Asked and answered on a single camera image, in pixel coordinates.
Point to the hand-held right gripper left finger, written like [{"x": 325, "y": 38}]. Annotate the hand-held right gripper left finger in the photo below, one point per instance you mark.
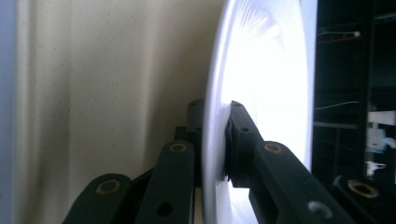
[{"x": 196, "y": 124}]

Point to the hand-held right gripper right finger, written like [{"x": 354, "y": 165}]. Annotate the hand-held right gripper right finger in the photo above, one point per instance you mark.
[{"x": 241, "y": 146}]

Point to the white deep plate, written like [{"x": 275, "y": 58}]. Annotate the white deep plate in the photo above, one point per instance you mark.
[{"x": 267, "y": 77}]

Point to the beige plastic tray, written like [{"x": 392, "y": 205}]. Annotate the beige plastic tray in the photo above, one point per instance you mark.
[{"x": 109, "y": 93}]

